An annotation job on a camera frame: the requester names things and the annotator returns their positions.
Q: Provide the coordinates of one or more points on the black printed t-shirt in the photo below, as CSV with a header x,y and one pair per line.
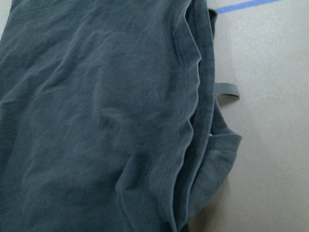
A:
x,y
109,120

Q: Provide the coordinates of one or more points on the blue tape line crosswise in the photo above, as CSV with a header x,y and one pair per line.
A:
x,y
243,5

